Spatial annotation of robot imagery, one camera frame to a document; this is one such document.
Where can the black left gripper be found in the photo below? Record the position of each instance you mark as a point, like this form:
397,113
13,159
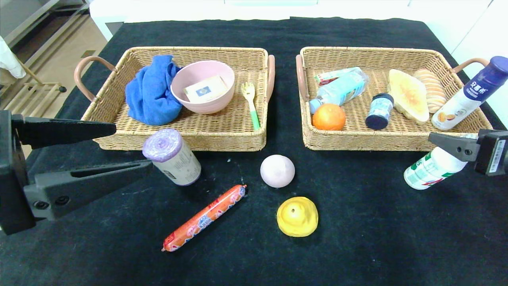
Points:
11,174

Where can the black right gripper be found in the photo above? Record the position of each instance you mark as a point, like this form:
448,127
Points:
494,153

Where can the white milk bottle green label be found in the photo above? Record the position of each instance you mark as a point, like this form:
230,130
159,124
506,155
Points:
428,171

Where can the croissant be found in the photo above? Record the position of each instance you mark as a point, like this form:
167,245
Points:
408,95

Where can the yellow lemon toy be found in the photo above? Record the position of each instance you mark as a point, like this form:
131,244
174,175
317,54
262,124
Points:
297,218

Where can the white bottle with blue cap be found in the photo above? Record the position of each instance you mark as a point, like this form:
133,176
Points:
464,99

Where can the striped long bread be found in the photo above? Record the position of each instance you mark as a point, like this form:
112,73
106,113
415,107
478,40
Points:
434,89

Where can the wooden rolling rack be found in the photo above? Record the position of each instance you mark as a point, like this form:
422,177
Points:
39,93

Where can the small dark blue jar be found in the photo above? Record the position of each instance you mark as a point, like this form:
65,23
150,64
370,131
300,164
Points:
379,111

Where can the blue cloth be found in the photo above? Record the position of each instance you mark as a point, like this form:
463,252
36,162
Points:
151,95

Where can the purple garbage bag roll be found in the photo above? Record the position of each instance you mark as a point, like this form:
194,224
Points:
176,159

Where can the white hanging cloth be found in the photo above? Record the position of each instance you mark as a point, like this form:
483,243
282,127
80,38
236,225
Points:
10,59

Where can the water bottle light blue label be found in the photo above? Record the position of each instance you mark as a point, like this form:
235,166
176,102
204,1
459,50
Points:
341,90

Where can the orange fruit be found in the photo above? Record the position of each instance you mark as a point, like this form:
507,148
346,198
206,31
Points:
328,118

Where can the green and red gum box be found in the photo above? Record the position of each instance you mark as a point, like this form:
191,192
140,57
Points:
329,77

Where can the orange wrapped sausage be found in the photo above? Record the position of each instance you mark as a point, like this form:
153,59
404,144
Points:
204,217

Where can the pink bowl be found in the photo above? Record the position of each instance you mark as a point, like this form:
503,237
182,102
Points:
190,75

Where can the white card box blue logo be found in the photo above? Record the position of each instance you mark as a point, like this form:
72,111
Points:
206,90

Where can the pale pink round bun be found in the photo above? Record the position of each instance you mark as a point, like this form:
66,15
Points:
278,171

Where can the white table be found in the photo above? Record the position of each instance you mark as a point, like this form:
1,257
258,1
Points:
178,10

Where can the grey metal shelf frame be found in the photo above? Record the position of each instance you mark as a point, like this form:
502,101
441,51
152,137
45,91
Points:
24,12

